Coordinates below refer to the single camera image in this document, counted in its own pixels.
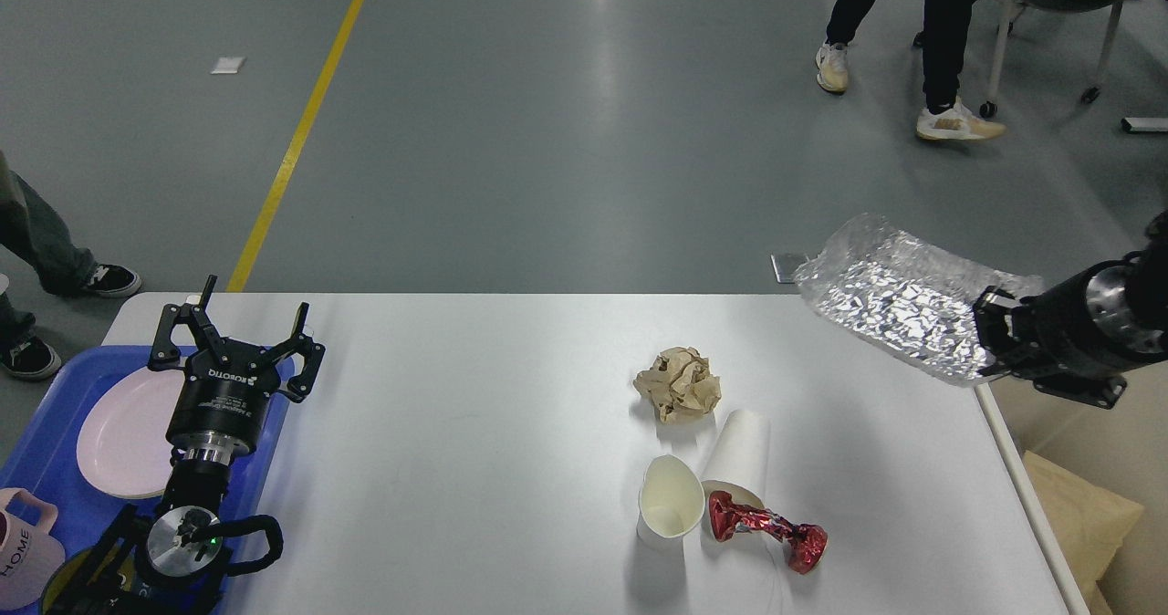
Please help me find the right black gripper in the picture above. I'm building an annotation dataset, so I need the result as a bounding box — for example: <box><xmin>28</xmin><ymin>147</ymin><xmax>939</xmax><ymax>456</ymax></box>
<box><xmin>972</xmin><ymin>256</ymin><xmax>1167</xmax><ymax>410</ymax></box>

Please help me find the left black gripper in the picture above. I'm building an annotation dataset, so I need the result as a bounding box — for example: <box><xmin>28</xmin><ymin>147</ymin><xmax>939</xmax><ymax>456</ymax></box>
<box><xmin>148</xmin><ymin>275</ymin><xmax>327</xmax><ymax>464</ymax></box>

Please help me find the aluminium foil sheet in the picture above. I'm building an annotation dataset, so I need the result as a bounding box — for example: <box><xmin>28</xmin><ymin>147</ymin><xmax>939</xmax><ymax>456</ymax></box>
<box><xmin>794</xmin><ymin>214</ymin><xmax>1047</xmax><ymax>387</ymax></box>

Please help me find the pink plate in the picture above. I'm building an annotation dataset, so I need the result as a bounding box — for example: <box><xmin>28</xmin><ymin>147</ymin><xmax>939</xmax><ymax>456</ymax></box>
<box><xmin>76</xmin><ymin>366</ymin><xmax>185</xmax><ymax>499</ymax></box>

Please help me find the brown paper bag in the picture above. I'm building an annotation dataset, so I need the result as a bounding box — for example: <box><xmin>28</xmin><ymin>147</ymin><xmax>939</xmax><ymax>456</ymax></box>
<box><xmin>1023</xmin><ymin>450</ymin><xmax>1143</xmax><ymax>614</ymax></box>

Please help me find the dark teal mug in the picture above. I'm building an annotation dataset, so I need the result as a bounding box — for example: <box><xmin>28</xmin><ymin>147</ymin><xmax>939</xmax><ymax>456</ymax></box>
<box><xmin>37</xmin><ymin>546</ymin><xmax>135</xmax><ymax>614</ymax></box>

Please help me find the brown paper ball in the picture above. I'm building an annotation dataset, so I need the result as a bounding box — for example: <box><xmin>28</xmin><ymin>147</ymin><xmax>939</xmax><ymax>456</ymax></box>
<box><xmin>631</xmin><ymin>348</ymin><xmax>722</xmax><ymax>424</ymax></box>

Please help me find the white paper cup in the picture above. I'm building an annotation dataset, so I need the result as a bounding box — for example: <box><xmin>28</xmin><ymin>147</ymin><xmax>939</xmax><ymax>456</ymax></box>
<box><xmin>637</xmin><ymin>454</ymin><xmax>705</xmax><ymax>551</ymax></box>
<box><xmin>701</xmin><ymin>410</ymin><xmax>771</xmax><ymax>508</ymax></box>

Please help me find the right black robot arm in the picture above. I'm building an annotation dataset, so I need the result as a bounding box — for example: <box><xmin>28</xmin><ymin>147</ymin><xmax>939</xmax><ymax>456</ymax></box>
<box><xmin>972</xmin><ymin>214</ymin><xmax>1167</xmax><ymax>410</ymax></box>

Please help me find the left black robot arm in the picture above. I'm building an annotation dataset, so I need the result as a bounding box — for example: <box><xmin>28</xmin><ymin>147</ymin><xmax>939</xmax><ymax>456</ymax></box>
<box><xmin>41</xmin><ymin>277</ymin><xmax>326</xmax><ymax>614</ymax></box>

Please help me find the shoe at edge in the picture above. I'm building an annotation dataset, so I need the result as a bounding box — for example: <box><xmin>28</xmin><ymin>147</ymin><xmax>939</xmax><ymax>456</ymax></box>
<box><xmin>1</xmin><ymin>292</ymin><xmax>63</xmax><ymax>380</ymax></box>
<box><xmin>0</xmin><ymin>151</ymin><xmax>142</xmax><ymax>300</ymax></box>

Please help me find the beige plastic bin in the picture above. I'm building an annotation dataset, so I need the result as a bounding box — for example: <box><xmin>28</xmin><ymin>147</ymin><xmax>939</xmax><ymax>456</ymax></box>
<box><xmin>990</xmin><ymin>364</ymin><xmax>1167</xmax><ymax>614</ymax></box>

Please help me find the blue plastic tray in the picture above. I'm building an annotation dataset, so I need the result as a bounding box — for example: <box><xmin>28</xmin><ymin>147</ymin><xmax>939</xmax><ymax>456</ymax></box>
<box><xmin>1</xmin><ymin>345</ymin><xmax>291</xmax><ymax>614</ymax></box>

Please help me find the left metal floor plate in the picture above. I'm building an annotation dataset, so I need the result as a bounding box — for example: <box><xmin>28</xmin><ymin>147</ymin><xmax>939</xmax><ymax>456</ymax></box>
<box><xmin>770</xmin><ymin>253</ymin><xmax>809</xmax><ymax>284</ymax></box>

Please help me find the distant walking person's shoe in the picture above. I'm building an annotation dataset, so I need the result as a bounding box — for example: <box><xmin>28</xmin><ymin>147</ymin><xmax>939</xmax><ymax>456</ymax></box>
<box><xmin>815</xmin><ymin>0</ymin><xmax>1007</xmax><ymax>142</ymax></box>

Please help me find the white bar on floor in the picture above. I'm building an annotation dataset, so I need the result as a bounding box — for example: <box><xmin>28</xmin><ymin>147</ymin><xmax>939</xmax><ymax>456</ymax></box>
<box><xmin>1121</xmin><ymin>116</ymin><xmax>1168</xmax><ymax>134</ymax></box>

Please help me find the red foil wrapper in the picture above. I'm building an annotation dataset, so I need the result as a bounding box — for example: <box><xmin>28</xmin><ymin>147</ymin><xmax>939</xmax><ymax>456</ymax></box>
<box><xmin>705</xmin><ymin>490</ymin><xmax>829</xmax><ymax>575</ymax></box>

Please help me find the pink mug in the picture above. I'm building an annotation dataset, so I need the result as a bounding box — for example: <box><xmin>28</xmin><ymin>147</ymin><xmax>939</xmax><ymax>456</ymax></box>
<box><xmin>1</xmin><ymin>487</ymin><xmax>67</xmax><ymax>611</ymax></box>

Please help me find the lying white paper cup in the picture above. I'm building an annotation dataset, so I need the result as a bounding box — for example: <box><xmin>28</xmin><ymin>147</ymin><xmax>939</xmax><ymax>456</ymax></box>
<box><xmin>701</xmin><ymin>410</ymin><xmax>771</xmax><ymax>508</ymax></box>

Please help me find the white paper on floor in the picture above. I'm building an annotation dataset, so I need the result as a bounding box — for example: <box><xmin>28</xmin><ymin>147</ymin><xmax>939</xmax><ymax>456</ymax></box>
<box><xmin>210</xmin><ymin>57</ymin><xmax>246</xmax><ymax>76</ymax></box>

